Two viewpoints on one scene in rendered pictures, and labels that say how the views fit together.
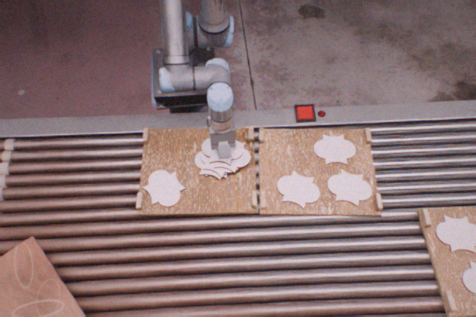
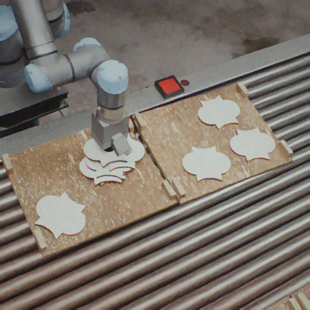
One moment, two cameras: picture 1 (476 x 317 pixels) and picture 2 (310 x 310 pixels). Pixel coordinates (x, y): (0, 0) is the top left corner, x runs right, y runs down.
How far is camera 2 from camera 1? 48 cm
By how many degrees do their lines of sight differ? 20
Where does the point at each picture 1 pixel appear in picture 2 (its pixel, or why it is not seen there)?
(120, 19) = not seen: outside the picture
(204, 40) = not seen: hidden behind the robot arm
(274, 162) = (166, 145)
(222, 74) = (101, 53)
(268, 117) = (133, 102)
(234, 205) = (149, 205)
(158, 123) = (12, 146)
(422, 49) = (201, 19)
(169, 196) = (71, 221)
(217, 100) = (115, 79)
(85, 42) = not seen: outside the picture
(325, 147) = (210, 113)
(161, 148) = (32, 172)
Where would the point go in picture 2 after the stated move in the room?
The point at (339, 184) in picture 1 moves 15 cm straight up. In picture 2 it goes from (242, 144) to (254, 113)
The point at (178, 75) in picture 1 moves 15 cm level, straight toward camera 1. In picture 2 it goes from (52, 66) to (85, 106)
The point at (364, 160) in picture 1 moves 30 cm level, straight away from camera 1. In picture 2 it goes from (250, 113) to (245, 52)
